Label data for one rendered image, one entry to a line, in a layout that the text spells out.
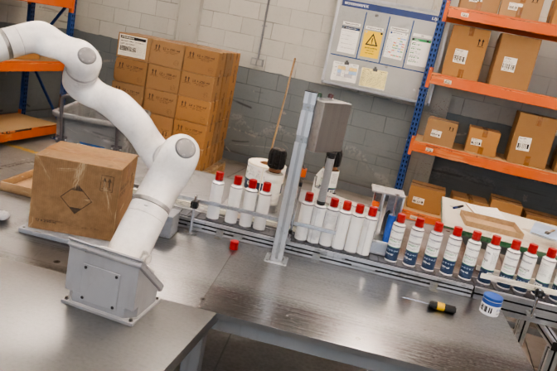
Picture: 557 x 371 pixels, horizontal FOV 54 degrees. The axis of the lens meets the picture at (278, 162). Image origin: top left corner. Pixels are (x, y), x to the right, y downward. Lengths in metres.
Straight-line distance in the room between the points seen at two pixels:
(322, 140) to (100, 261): 0.89
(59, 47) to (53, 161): 0.45
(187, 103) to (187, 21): 1.83
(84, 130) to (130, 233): 2.81
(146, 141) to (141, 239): 0.33
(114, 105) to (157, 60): 3.99
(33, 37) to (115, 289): 0.78
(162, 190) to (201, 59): 3.95
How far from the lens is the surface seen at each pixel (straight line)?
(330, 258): 2.23
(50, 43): 1.78
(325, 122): 1.98
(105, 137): 4.35
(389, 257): 2.26
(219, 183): 2.24
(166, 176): 1.66
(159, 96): 5.72
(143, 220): 1.63
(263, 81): 6.85
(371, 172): 6.67
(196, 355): 1.84
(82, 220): 2.04
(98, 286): 1.61
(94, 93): 1.79
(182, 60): 5.60
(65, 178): 2.02
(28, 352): 1.50
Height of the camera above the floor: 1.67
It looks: 13 degrees down
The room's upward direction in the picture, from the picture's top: 11 degrees clockwise
